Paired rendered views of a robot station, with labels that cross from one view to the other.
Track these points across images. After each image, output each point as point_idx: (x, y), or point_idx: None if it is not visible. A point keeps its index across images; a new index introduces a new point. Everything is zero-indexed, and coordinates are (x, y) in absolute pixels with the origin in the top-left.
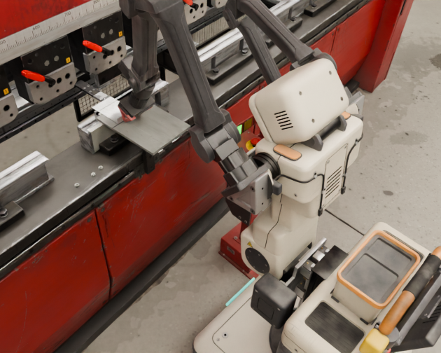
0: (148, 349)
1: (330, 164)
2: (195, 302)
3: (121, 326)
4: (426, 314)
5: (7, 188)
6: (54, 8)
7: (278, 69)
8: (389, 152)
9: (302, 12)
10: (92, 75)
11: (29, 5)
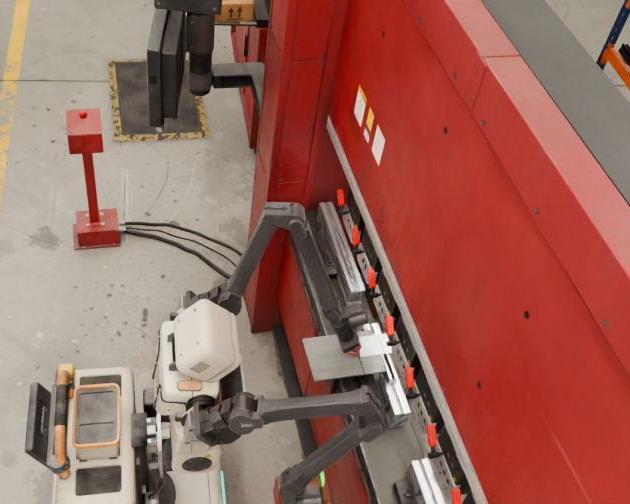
0: (253, 435)
1: (160, 356)
2: (263, 497)
3: (288, 430)
4: (45, 409)
5: (340, 264)
6: (380, 235)
7: (312, 463)
8: None
9: None
10: None
11: (376, 214)
